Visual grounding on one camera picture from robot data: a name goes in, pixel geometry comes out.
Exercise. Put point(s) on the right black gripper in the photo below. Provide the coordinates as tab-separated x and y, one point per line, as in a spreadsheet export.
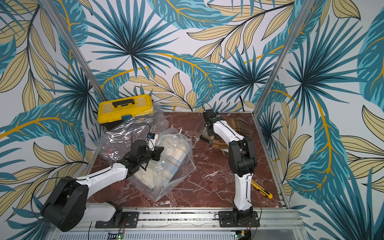
205	138

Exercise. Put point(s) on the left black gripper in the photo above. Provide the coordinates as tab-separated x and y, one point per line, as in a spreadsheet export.
157	152

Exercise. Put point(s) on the cream blue plaid blanket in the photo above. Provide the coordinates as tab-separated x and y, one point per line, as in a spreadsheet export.
164	170

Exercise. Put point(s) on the clear plastic vacuum bag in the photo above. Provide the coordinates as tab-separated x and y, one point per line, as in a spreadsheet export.
137	128

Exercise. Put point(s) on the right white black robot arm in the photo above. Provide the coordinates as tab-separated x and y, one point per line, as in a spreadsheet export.
242	162

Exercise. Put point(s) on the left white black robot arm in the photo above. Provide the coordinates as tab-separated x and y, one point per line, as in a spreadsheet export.
67	206

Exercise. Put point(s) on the yellow black toolbox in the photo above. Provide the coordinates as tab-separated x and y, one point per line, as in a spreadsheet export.
116	110

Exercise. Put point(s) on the yellow utility knife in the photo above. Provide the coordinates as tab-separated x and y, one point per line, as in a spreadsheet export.
261	190

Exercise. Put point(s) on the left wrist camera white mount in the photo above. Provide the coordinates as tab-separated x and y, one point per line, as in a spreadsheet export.
151	139

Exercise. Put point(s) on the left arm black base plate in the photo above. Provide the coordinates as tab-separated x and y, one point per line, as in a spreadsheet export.
127	220

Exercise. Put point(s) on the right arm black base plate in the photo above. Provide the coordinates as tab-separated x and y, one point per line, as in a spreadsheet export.
229	219

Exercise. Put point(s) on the aluminium front rail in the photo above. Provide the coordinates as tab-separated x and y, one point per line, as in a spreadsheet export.
191	224

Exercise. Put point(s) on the right aluminium corner post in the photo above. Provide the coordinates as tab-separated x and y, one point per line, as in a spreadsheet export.
291	37

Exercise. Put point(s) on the aluminium corner post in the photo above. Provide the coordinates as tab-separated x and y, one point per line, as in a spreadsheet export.
291	37
59	22

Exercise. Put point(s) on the left aluminium corner post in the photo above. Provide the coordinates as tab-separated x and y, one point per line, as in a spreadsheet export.
59	22

